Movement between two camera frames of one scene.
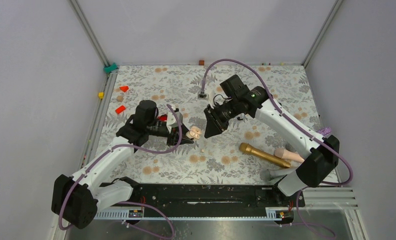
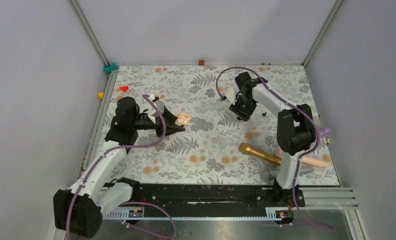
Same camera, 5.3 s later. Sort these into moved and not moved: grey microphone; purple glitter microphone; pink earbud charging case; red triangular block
Moved: pink earbud charging case
Not moved: grey microphone; red triangular block; purple glitter microphone
